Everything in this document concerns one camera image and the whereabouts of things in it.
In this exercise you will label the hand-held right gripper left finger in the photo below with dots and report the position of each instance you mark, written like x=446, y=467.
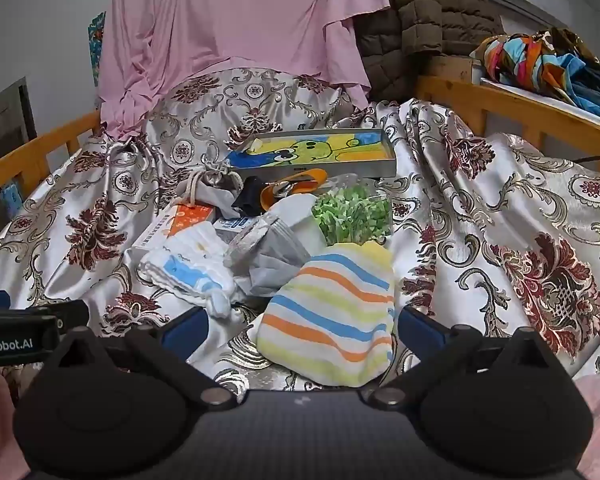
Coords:
x=182, y=332

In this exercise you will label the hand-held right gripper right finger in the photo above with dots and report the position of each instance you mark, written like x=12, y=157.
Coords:
x=422, y=332

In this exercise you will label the white blue-striped cloth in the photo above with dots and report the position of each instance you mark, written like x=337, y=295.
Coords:
x=185, y=265

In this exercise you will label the orange blue yellow striped towel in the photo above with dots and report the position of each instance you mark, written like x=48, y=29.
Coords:
x=325, y=320

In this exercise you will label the grey cloth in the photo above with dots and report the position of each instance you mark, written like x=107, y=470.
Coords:
x=280, y=265

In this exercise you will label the plain white cloth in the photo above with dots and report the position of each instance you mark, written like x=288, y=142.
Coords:
x=295, y=210

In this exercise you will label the grey metal tray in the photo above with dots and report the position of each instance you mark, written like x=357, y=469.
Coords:
x=330, y=172

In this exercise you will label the light blue item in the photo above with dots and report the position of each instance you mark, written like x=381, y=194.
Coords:
x=12, y=197

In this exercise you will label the orange and white box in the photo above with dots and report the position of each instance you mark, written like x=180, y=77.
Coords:
x=190, y=215

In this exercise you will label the blue and white box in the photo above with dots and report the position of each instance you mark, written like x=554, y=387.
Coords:
x=232, y=225

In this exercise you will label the black item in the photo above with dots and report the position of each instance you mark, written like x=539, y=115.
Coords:
x=250, y=195

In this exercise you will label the floral satin blanket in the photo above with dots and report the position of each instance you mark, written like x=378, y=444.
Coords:
x=505, y=185

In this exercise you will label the clear plastic bag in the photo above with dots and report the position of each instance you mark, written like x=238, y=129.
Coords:
x=342, y=182

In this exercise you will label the cartoon print towel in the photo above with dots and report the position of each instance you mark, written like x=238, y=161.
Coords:
x=305, y=152

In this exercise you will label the white board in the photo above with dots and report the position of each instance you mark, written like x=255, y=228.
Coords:
x=530, y=95

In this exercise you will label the colourful patterned scarf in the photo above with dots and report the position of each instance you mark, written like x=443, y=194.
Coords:
x=525, y=60

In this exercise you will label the blue denim clothing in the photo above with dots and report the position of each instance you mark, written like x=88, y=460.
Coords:
x=595, y=92

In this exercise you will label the pink shirt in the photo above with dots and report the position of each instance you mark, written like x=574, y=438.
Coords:
x=230, y=20

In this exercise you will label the brown quilted jacket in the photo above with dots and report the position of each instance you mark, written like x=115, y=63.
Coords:
x=430, y=15

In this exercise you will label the dark picture frame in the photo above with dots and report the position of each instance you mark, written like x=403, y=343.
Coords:
x=5, y=115

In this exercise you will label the wooden bed frame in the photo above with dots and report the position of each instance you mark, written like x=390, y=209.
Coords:
x=455, y=95

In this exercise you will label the colourful wall poster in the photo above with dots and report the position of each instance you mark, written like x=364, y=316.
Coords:
x=96, y=50

